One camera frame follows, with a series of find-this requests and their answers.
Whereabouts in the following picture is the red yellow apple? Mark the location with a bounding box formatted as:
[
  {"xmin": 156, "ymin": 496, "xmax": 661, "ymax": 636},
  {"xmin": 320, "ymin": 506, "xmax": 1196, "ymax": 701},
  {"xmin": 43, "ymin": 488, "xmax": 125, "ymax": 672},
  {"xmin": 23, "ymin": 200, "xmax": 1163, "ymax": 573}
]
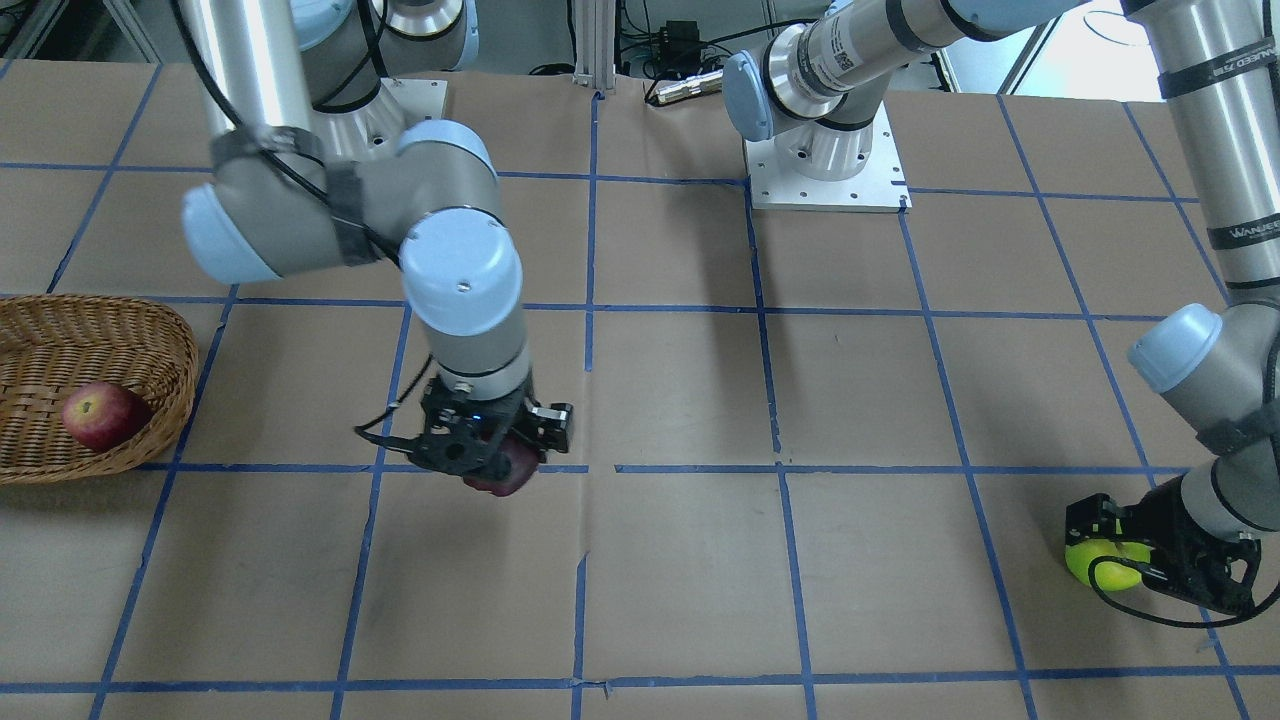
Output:
[{"xmin": 60, "ymin": 382, "xmax": 154, "ymax": 454}]

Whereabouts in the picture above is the wicker basket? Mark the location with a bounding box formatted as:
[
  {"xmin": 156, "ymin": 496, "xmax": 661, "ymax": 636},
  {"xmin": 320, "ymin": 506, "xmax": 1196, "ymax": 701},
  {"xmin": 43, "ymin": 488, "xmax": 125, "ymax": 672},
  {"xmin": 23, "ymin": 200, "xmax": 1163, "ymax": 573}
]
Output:
[{"xmin": 1, "ymin": 293, "xmax": 198, "ymax": 486}]

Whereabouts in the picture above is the aluminium frame post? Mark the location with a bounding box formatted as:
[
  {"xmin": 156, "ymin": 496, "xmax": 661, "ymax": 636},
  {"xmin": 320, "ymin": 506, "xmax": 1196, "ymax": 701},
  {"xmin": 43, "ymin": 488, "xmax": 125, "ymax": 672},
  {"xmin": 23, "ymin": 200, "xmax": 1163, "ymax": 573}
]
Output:
[{"xmin": 568, "ymin": 0, "xmax": 618, "ymax": 95}]

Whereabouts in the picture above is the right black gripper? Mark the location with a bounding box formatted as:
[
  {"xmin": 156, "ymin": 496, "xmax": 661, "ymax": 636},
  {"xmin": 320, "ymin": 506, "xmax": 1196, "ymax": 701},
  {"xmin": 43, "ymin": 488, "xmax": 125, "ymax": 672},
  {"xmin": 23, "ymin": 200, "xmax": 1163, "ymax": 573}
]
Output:
[{"xmin": 410, "ymin": 377, "xmax": 575, "ymax": 477}]

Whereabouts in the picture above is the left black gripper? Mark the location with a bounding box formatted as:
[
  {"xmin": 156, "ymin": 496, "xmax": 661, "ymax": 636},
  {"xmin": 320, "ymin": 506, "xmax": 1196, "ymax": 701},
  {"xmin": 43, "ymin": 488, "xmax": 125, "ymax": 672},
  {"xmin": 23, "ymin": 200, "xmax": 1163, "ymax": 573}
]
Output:
[{"xmin": 1064, "ymin": 480, "xmax": 1261, "ymax": 612}]

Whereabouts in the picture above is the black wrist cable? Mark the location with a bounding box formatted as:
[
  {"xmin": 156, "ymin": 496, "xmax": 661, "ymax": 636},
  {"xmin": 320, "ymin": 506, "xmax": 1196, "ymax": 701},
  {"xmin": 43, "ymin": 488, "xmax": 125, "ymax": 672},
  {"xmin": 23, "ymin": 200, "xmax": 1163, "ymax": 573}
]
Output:
[{"xmin": 1088, "ymin": 331, "xmax": 1280, "ymax": 632}]

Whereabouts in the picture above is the green apple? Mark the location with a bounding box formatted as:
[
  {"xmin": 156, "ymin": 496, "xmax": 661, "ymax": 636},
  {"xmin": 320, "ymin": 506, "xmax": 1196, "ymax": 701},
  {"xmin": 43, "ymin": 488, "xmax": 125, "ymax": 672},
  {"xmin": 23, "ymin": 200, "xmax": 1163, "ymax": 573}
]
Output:
[{"xmin": 1064, "ymin": 539, "xmax": 1152, "ymax": 593}]

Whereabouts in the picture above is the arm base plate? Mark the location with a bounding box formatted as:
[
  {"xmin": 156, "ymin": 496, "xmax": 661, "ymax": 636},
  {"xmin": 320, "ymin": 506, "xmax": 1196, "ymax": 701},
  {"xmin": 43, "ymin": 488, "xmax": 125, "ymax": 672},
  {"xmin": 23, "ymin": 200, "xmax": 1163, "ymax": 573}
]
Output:
[
  {"xmin": 742, "ymin": 102, "xmax": 913, "ymax": 213},
  {"xmin": 330, "ymin": 78, "xmax": 448, "ymax": 141}
]

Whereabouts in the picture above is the dark purple apple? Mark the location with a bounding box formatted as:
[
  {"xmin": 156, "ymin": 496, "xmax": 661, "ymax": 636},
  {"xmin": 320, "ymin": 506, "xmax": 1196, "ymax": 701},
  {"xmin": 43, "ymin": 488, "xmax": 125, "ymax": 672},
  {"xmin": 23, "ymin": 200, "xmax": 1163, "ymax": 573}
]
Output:
[{"xmin": 463, "ymin": 434, "xmax": 541, "ymax": 498}]

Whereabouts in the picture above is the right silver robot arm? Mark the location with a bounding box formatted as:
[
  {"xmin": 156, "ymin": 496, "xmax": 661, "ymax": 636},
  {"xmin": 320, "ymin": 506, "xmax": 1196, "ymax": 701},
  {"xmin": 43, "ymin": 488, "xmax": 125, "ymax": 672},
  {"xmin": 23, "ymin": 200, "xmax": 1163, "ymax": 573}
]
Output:
[{"xmin": 170, "ymin": 1, "xmax": 573, "ymax": 496}]

